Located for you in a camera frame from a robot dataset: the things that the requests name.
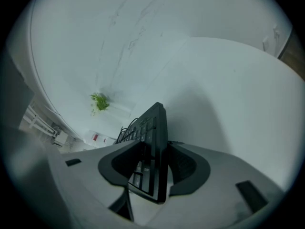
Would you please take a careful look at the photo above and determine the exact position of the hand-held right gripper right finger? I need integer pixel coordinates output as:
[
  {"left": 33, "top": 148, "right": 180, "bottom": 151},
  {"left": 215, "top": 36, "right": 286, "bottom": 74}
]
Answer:
[{"left": 146, "top": 143, "right": 287, "bottom": 229}]

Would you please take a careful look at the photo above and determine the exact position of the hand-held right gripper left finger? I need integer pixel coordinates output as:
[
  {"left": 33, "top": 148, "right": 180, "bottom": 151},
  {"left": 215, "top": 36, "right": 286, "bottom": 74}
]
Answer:
[{"left": 47, "top": 139, "right": 144, "bottom": 229}]

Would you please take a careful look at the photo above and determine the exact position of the black keyboard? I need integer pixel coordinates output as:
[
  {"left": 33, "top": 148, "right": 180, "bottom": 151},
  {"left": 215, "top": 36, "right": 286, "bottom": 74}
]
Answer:
[{"left": 113, "top": 102, "right": 169, "bottom": 205}]

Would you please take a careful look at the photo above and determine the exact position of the white desk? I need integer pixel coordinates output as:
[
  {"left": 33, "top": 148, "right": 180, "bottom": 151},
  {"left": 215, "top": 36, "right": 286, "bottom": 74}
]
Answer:
[{"left": 104, "top": 36, "right": 305, "bottom": 193}]

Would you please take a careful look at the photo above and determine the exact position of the white box with red label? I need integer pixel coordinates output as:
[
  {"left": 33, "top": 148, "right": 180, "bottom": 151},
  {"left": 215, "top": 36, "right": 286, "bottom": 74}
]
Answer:
[{"left": 88, "top": 129, "right": 115, "bottom": 146}]

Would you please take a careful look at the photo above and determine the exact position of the small white box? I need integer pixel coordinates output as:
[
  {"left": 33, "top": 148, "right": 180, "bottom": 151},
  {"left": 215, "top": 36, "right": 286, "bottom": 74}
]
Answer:
[{"left": 53, "top": 130, "right": 69, "bottom": 146}]

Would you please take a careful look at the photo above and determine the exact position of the small green plant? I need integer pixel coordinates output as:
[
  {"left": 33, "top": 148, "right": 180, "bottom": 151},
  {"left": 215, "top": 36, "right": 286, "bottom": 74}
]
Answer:
[{"left": 90, "top": 92, "right": 111, "bottom": 112}]

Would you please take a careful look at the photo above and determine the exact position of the black keyboard cable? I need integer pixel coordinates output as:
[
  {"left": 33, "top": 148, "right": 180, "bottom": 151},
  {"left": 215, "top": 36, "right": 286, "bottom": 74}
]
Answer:
[{"left": 117, "top": 117, "right": 140, "bottom": 144}]

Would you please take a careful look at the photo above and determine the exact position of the white rail rack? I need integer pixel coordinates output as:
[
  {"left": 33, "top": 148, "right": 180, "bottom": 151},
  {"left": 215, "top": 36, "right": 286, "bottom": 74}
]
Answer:
[{"left": 23, "top": 105, "right": 60, "bottom": 138}]

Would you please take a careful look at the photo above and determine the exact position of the white wall socket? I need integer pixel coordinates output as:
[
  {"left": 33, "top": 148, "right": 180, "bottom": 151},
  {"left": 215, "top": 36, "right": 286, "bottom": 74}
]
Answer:
[{"left": 262, "top": 24, "right": 281, "bottom": 53}]

